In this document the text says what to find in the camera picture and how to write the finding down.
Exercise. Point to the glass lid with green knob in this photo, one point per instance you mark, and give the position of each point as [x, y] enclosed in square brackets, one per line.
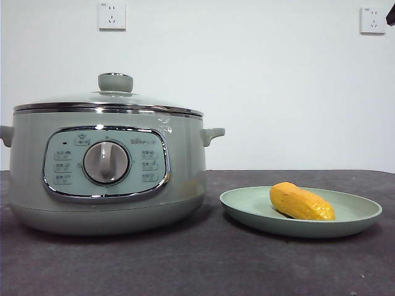
[115, 82]

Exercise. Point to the yellow corn cob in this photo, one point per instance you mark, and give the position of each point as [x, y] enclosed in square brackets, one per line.
[299, 202]

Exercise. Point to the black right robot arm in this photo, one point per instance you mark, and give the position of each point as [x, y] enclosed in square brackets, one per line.
[392, 14]

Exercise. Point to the pale green electric steamer pot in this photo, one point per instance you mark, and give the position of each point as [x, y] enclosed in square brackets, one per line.
[185, 172]

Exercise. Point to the pale green round plate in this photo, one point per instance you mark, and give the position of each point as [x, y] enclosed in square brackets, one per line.
[247, 205]

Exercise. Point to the white wall socket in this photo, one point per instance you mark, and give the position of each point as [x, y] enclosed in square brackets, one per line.
[112, 15]
[372, 20]

